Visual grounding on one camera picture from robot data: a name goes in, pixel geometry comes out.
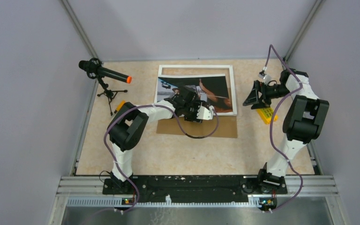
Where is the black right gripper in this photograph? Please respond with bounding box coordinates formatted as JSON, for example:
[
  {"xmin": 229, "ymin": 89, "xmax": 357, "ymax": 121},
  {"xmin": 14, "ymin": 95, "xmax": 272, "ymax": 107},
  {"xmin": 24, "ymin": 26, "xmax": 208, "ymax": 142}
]
[{"xmin": 243, "ymin": 80, "xmax": 292, "ymax": 110}]

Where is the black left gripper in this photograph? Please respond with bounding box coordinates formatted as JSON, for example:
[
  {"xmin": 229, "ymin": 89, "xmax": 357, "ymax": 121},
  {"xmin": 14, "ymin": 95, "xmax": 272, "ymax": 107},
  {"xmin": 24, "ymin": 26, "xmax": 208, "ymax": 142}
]
[{"xmin": 183, "ymin": 100, "xmax": 205, "ymax": 123}]

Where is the glossy photo print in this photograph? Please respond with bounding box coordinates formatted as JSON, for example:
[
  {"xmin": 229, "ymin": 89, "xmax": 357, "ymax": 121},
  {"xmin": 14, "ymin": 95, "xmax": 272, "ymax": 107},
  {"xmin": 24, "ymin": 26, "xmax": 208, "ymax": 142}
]
[{"xmin": 155, "ymin": 74, "xmax": 236, "ymax": 115}]

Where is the white wooden picture frame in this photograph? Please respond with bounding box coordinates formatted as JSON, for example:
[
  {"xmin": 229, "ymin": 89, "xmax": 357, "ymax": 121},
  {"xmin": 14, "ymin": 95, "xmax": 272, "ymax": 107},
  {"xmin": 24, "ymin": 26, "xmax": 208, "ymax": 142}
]
[{"xmin": 158, "ymin": 65, "xmax": 237, "ymax": 116}]

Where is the yellow screwdriver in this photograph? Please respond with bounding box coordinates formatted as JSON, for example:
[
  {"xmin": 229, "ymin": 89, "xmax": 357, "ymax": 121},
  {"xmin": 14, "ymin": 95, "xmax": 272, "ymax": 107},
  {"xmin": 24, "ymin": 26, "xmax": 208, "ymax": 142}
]
[{"xmin": 114, "ymin": 100, "xmax": 126, "ymax": 113}]

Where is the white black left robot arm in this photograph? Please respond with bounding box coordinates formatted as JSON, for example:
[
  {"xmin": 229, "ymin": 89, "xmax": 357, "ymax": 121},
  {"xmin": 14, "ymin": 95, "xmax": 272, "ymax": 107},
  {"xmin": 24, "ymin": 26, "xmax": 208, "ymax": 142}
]
[{"xmin": 107, "ymin": 87, "xmax": 214, "ymax": 194}]

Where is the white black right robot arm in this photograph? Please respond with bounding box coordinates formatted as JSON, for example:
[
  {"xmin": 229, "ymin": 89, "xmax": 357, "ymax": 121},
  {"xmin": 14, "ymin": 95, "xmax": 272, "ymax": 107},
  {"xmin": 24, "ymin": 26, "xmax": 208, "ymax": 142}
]
[{"xmin": 243, "ymin": 69, "xmax": 330, "ymax": 193}]

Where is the yellow green toy window block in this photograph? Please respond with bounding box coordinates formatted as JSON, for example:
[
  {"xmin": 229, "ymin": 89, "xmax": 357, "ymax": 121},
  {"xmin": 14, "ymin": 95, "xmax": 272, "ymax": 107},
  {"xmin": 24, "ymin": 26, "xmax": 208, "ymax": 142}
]
[{"xmin": 256, "ymin": 107, "xmax": 278, "ymax": 124}]

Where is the brown fibreboard backing board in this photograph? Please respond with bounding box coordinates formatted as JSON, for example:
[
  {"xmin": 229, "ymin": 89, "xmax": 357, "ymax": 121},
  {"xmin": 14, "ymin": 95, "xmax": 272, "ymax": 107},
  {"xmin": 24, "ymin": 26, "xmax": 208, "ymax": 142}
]
[{"xmin": 156, "ymin": 116, "xmax": 238, "ymax": 138}]

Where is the black tripod microphone stand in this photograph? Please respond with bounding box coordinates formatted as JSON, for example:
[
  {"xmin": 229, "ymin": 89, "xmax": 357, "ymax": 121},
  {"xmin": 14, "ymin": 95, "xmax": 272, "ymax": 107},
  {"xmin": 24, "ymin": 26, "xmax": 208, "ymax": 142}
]
[{"xmin": 97, "ymin": 78, "xmax": 128, "ymax": 116}]

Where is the black microphone orange tip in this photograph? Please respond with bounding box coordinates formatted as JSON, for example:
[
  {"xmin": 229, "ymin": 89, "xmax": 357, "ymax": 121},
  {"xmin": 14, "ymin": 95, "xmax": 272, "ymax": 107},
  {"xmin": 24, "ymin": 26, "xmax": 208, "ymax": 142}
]
[{"xmin": 78, "ymin": 59, "xmax": 132, "ymax": 84}]

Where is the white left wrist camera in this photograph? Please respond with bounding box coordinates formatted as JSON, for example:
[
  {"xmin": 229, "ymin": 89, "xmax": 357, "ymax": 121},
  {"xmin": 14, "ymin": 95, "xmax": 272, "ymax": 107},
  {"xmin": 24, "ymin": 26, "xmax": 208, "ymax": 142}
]
[{"xmin": 196, "ymin": 105, "xmax": 214, "ymax": 120}]

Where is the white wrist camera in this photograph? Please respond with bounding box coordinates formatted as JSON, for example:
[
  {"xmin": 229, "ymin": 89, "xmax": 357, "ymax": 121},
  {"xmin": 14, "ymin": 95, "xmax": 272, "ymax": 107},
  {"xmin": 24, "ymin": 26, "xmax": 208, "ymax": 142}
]
[
  {"xmin": 196, "ymin": 105, "xmax": 214, "ymax": 120},
  {"xmin": 258, "ymin": 70, "xmax": 272, "ymax": 84}
]

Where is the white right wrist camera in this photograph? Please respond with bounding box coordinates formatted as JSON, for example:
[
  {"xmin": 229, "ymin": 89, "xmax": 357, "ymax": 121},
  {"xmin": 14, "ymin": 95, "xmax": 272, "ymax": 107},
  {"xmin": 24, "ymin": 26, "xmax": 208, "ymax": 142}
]
[{"xmin": 258, "ymin": 70, "xmax": 272, "ymax": 84}]

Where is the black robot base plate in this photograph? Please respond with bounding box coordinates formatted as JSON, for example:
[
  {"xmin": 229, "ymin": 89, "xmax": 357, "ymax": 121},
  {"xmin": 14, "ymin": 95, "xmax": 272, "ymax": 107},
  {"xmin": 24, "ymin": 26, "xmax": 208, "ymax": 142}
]
[{"xmin": 102, "ymin": 175, "xmax": 288, "ymax": 203}]

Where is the aluminium front rail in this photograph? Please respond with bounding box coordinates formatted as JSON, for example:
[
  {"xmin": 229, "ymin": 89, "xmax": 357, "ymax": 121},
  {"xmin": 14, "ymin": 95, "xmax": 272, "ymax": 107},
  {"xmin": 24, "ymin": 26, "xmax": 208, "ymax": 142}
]
[{"xmin": 49, "ymin": 175, "xmax": 349, "ymax": 225}]

